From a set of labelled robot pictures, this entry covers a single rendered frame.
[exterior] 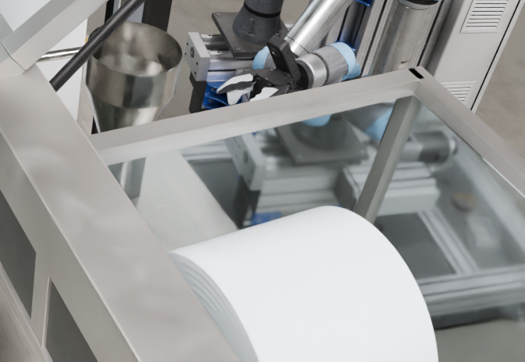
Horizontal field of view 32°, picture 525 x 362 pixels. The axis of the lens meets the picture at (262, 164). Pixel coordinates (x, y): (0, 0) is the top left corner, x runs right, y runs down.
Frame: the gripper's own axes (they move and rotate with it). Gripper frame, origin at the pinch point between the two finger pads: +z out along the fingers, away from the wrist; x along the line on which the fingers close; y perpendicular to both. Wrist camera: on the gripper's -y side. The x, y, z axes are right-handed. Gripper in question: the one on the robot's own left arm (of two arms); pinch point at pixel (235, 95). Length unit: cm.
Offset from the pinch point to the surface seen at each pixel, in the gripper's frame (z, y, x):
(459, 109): 15, -29, -55
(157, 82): 40, -25, -20
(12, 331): 77, -15, -39
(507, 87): -268, 117, 60
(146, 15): 12.9, -15.8, 12.7
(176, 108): -112, 107, 130
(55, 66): 24.6, -3.2, 24.9
